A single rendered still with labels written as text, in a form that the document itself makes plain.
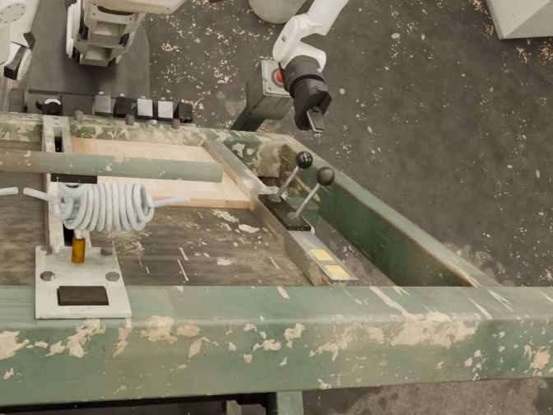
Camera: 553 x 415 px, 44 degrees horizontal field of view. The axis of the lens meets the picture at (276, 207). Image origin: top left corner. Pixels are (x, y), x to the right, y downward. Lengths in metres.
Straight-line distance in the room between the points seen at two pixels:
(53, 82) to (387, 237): 1.70
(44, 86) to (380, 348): 2.11
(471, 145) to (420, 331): 2.73
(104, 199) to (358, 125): 2.52
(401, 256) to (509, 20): 2.65
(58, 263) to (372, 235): 0.80
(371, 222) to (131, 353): 0.83
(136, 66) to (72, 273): 2.07
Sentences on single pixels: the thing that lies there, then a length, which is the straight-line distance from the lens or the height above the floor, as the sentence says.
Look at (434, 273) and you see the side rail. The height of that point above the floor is 1.60.
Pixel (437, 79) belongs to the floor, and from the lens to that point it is 3.66.
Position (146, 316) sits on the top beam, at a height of 1.90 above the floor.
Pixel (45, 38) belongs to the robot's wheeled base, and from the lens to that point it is 2.89.
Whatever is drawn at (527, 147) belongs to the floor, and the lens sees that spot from 3.82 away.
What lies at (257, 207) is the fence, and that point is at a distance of 1.49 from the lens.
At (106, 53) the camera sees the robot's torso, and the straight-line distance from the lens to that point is 2.67.
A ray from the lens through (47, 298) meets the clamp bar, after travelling 0.81.
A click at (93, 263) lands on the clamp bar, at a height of 1.80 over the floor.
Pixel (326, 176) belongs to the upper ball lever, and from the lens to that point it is 1.33.
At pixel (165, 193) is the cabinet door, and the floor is 1.27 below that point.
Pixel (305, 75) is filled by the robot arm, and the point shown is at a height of 1.36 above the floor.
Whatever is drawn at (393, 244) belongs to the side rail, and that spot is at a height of 1.47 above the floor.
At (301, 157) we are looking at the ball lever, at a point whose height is 1.44.
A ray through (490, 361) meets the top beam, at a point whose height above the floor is 1.87.
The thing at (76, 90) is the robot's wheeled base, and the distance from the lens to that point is 2.80.
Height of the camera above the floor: 2.67
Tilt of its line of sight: 64 degrees down
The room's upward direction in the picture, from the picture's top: 49 degrees clockwise
